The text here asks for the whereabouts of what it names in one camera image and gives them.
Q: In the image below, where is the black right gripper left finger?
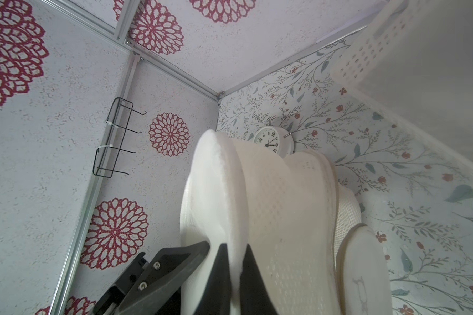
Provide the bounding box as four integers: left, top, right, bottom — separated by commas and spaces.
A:
194, 244, 232, 315

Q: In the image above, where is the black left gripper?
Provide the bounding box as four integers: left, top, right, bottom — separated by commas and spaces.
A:
90, 241, 210, 315

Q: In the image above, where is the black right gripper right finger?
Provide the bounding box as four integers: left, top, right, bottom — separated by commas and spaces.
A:
239, 244, 278, 315

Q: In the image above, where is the white mesh bag blue trim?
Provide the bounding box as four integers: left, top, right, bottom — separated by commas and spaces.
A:
180, 130, 361, 314

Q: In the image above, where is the flat white mesh bag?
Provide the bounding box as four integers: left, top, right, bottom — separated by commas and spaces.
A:
336, 224, 392, 315

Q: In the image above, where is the white round alarm clock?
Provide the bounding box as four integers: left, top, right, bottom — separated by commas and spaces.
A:
254, 126, 294, 158

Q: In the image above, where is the white perforated plastic basket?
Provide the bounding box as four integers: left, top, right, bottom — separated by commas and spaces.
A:
331, 1, 473, 176

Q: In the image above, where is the black wire wall rack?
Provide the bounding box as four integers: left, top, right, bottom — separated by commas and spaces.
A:
92, 97, 147, 179

